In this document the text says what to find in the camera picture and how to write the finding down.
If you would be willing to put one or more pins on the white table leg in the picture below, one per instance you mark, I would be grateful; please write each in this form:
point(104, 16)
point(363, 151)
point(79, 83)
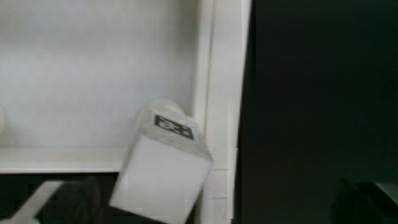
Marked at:
point(168, 165)

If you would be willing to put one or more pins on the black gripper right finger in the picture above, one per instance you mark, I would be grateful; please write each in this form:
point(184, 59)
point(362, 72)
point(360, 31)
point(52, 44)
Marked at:
point(365, 203)

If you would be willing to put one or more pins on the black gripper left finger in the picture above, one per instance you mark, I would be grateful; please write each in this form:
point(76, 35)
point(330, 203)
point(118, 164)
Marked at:
point(65, 203)

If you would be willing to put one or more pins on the white square table top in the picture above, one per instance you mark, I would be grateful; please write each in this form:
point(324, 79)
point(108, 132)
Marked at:
point(97, 55)

